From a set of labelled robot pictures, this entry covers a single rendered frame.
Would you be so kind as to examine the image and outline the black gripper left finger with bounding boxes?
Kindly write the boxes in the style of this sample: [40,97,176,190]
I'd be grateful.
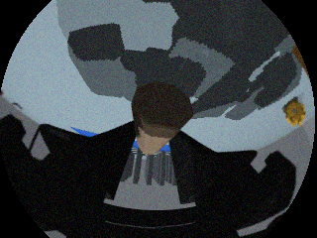
[40,120,136,199]

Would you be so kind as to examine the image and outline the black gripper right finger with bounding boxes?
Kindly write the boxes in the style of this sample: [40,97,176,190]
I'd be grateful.
[169,130,258,205]

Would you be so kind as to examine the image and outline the blue flat strip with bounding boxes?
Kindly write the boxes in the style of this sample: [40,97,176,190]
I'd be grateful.
[72,128,170,152]

